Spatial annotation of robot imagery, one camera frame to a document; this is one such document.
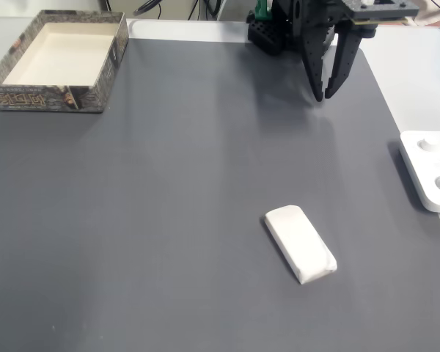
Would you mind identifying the grey desk mat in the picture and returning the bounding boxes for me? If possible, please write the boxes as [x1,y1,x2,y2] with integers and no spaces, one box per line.
[0,36,440,352]

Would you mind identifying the green clamp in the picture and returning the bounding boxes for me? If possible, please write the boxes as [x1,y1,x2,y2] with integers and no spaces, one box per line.
[254,0,274,21]

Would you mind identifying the stone-patterned cardboard box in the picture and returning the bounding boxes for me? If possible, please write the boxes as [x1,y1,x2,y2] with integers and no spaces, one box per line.
[0,10,130,114]

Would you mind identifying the white flat device with buttons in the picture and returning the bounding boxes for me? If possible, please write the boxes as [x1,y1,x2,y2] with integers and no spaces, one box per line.
[399,130,440,214]

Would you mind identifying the white block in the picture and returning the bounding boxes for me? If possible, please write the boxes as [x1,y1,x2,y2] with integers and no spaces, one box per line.
[260,204,339,286]

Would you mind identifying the black background cables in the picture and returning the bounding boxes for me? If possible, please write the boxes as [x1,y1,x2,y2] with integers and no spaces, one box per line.
[192,0,223,20]

